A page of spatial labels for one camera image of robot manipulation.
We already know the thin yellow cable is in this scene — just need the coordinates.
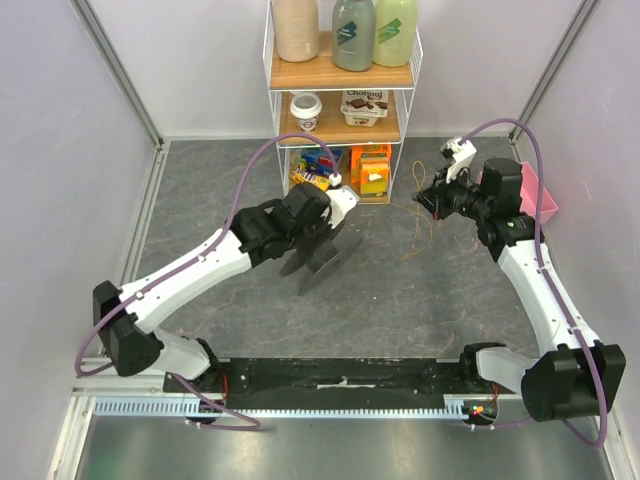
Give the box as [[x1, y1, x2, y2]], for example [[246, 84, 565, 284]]
[[369, 159, 434, 261]]

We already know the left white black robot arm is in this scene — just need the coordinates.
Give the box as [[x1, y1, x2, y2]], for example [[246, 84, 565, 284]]
[[92, 183, 358, 393]]

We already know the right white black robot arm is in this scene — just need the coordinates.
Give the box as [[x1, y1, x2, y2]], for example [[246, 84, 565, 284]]
[[412, 158, 626, 422]]

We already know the yellow orange sponge pack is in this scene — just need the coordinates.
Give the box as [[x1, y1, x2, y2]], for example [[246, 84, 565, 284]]
[[359, 158, 390, 198]]

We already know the yellow M&M candy bag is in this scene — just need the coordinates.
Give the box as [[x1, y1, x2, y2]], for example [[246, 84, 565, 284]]
[[290, 167, 330, 192]]

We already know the pink plastic bin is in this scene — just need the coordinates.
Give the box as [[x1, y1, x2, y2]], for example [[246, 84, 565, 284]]
[[477, 158, 558, 225]]

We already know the blue snack box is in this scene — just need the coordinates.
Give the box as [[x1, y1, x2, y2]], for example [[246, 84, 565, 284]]
[[299, 148, 333, 177]]

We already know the orange cracker box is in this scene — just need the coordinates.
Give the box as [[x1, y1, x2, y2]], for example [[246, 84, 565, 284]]
[[349, 143, 392, 184]]

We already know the Chobani yogurt tub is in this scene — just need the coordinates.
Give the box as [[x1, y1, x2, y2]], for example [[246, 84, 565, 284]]
[[340, 90, 389, 127]]

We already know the white lidded yogurt cup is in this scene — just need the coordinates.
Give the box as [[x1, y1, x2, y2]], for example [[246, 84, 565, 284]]
[[289, 92, 323, 133]]

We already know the light green soap bottle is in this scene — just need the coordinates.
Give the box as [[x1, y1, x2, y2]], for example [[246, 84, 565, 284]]
[[373, 0, 418, 68]]

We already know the grey-green soap bottle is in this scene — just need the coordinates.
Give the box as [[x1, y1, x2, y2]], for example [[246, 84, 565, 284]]
[[331, 0, 376, 72]]

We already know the beige lotion bottle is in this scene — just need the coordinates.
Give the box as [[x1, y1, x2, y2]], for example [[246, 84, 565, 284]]
[[272, 0, 320, 63]]

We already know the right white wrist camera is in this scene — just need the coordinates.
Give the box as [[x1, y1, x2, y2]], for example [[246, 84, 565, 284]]
[[440, 137, 477, 184]]

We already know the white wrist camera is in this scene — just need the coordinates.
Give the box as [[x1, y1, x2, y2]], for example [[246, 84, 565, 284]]
[[326, 185, 359, 233], [440, 137, 477, 184]]

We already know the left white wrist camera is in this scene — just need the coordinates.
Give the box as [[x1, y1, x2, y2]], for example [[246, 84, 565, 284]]
[[326, 185, 359, 233]]

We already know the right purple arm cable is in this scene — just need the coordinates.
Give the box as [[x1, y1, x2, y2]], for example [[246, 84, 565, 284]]
[[462, 117, 609, 447]]

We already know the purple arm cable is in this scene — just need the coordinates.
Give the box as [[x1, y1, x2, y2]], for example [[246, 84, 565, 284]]
[[74, 133, 344, 431], [462, 117, 609, 447]]

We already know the white wire shelf rack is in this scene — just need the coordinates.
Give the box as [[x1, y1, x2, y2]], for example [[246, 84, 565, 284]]
[[261, 0, 424, 207]]

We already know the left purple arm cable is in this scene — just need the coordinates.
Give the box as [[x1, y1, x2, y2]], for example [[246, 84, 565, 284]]
[[74, 133, 344, 431]]

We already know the aluminium slotted rail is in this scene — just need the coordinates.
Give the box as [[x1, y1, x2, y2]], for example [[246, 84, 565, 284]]
[[92, 394, 471, 418]]

